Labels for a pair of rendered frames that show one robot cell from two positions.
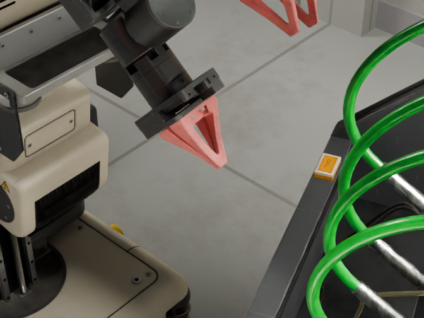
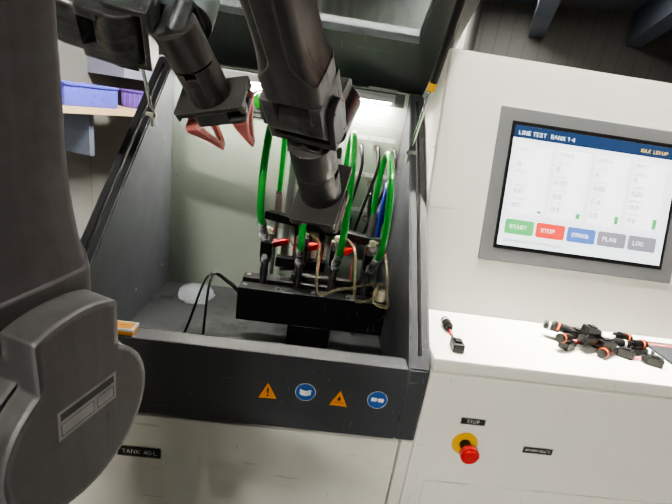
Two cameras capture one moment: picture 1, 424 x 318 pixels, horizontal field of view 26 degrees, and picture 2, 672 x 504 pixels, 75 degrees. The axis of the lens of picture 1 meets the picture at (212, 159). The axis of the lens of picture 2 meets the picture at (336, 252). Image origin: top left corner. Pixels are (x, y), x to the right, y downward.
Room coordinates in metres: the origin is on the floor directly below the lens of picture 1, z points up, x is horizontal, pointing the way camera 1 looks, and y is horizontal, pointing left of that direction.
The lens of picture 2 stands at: (1.09, 0.61, 1.38)
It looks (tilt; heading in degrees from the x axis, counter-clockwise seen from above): 18 degrees down; 245
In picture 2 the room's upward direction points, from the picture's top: 9 degrees clockwise
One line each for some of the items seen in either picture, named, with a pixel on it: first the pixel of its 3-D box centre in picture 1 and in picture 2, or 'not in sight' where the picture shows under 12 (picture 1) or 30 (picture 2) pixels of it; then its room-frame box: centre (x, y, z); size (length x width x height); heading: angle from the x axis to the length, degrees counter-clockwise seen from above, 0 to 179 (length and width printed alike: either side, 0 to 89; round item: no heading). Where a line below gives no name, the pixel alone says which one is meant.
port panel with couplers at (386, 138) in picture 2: not in sight; (369, 182); (0.51, -0.48, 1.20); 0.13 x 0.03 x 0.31; 159
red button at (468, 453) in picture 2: not in sight; (467, 450); (0.51, 0.10, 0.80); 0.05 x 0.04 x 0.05; 159
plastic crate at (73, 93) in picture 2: not in sight; (76, 93); (1.41, -2.17, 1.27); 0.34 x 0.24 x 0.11; 48
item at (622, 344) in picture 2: not in sight; (602, 338); (0.20, 0.08, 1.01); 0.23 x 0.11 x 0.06; 159
